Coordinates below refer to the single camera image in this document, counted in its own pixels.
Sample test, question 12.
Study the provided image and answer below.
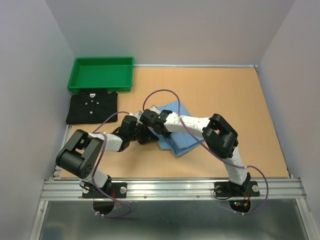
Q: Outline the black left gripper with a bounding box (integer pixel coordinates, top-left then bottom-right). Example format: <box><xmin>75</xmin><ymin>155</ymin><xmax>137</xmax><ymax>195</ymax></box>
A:
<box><xmin>128</xmin><ymin>122</ymin><xmax>158</xmax><ymax>145</ymax></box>

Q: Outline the light blue long sleeve shirt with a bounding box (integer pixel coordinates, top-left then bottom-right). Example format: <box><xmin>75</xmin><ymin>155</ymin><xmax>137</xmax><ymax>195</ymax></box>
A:
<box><xmin>151</xmin><ymin>101</ymin><xmax>199</xmax><ymax>157</ymax></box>

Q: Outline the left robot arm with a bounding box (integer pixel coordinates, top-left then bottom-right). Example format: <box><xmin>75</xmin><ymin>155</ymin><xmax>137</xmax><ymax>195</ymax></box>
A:
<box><xmin>55</xmin><ymin>115</ymin><xmax>159</xmax><ymax>197</ymax></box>

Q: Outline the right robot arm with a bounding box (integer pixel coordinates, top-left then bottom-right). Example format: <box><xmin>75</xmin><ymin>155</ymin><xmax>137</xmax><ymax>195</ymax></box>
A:
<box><xmin>140</xmin><ymin>109</ymin><xmax>251</xmax><ymax>195</ymax></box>

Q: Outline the green plastic tray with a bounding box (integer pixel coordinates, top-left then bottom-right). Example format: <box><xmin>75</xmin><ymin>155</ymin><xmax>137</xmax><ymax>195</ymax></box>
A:
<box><xmin>67</xmin><ymin>56</ymin><xmax>135</xmax><ymax>94</ymax></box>

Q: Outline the folded black shirt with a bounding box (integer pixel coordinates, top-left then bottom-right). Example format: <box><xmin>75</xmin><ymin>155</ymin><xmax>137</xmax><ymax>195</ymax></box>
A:
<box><xmin>65</xmin><ymin>88</ymin><xmax>118</xmax><ymax>125</ymax></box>

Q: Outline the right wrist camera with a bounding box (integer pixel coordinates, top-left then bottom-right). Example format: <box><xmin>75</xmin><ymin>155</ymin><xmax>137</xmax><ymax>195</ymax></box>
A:
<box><xmin>149</xmin><ymin>105</ymin><xmax>161</xmax><ymax>114</ymax></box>

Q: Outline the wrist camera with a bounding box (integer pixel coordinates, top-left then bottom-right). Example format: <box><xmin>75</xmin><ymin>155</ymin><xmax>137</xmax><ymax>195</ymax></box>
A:
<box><xmin>149</xmin><ymin>105</ymin><xmax>161</xmax><ymax>114</ymax></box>
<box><xmin>133</xmin><ymin>110</ymin><xmax>143</xmax><ymax>124</ymax></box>

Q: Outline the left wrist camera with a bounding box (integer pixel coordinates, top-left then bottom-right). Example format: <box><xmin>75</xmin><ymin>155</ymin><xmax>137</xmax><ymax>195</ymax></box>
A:
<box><xmin>133</xmin><ymin>110</ymin><xmax>143</xmax><ymax>124</ymax></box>

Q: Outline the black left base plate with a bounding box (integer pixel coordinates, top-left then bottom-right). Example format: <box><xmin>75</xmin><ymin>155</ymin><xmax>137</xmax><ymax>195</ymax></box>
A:
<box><xmin>79</xmin><ymin>181</ymin><xmax>128</xmax><ymax>199</ymax></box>

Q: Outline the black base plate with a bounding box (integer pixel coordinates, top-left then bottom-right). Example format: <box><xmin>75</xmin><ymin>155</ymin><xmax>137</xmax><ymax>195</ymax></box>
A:
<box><xmin>79</xmin><ymin>181</ymin><xmax>128</xmax><ymax>199</ymax></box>
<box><xmin>214</xmin><ymin>181</ymin><xmax>260</xmax><ymax>198</ymax></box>

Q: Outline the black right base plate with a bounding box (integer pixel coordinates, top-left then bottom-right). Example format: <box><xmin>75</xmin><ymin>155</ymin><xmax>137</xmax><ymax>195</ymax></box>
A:
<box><xmin>214</xmin><ymin>181</ymin><xmax>260</xmax><ymax>198</ymax></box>

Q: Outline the aluminium mounting rail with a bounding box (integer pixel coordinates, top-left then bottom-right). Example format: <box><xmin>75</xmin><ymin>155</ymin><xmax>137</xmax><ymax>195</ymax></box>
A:
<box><xmin>40</xmin><ymin>178</ymin><xmax>307</xmax><ymax>201</ymax></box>

